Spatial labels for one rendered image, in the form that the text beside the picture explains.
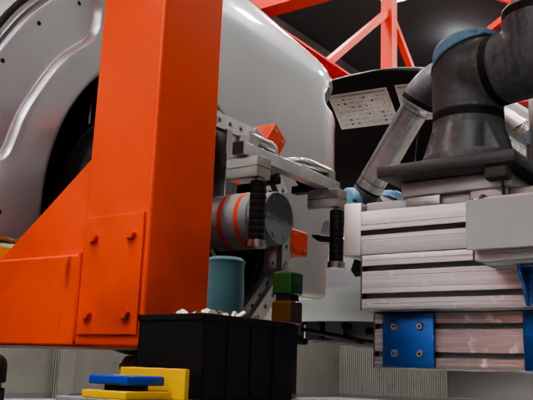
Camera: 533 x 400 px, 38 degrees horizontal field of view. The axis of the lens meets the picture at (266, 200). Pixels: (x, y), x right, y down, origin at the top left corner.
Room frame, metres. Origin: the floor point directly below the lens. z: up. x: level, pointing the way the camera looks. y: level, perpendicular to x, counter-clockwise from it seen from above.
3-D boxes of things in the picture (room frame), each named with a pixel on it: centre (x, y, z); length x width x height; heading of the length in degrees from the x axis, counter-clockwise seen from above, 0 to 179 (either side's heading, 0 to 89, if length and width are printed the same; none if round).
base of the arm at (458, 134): (1.22, -0.33, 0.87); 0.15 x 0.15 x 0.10
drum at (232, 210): (1.87, 0.05, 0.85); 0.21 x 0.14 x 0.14; 54
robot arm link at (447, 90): (1.21, -0.33, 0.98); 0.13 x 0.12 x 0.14; 39
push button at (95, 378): (1.03, 0.17, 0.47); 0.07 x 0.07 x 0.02; 54
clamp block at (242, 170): (1.65, 0.04, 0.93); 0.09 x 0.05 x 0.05; 54
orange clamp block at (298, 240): (2.17, -0.07, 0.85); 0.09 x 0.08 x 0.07; 144
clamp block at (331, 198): (1.93, -0.16, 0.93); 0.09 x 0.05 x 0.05; 54
